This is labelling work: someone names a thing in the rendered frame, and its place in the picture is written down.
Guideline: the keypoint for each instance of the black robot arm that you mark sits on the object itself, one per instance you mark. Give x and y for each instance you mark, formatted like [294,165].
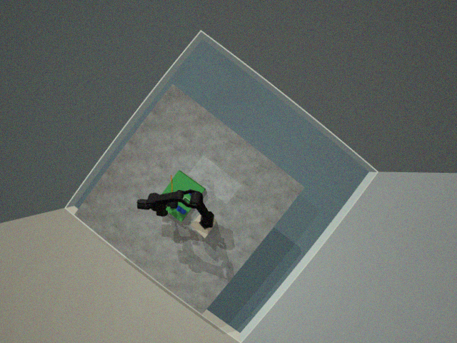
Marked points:
[155,202]

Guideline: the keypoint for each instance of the green flat panel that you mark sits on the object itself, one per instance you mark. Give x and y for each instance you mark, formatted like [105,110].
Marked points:
[182,182]

